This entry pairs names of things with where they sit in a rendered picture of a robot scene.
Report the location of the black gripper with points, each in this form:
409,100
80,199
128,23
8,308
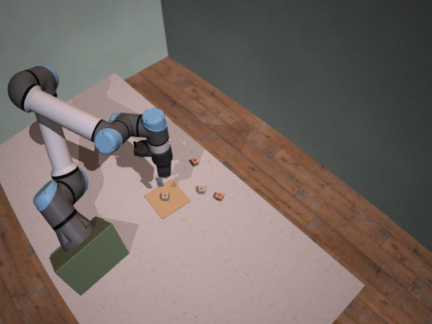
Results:
161,157

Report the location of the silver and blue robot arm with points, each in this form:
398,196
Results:
34,90

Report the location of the tan flat mat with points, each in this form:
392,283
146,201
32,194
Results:
177,199

